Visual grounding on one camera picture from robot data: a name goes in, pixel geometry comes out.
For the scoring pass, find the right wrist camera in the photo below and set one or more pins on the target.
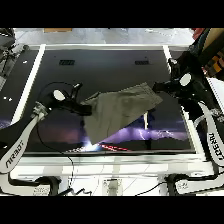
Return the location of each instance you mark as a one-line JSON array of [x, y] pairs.
[[173, 66]]

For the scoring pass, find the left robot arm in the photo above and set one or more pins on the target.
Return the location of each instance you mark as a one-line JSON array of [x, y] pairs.
[[20, 141]]

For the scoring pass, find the grey garment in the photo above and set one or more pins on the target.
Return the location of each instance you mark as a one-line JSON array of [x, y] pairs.
[[120, 110]]

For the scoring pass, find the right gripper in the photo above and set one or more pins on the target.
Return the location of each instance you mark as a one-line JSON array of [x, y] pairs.
[[163, 88]]

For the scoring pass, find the heap of clothes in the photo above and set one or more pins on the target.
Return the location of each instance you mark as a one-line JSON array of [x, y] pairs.
[[211, 50]]

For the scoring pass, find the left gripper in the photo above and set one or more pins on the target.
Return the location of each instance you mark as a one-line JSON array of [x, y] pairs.
[[80, 108]]

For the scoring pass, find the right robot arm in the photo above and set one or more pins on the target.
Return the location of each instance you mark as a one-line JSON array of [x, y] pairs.
[[213, 133]]

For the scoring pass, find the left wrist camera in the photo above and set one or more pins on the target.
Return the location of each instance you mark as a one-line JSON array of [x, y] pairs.
[[76, 90]]

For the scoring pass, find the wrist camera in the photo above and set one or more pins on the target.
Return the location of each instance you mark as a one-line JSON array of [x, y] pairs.
[[173, 66], [76, 90]]

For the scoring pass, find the silver frame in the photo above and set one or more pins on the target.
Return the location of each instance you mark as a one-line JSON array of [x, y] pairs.
[[113, 165]]

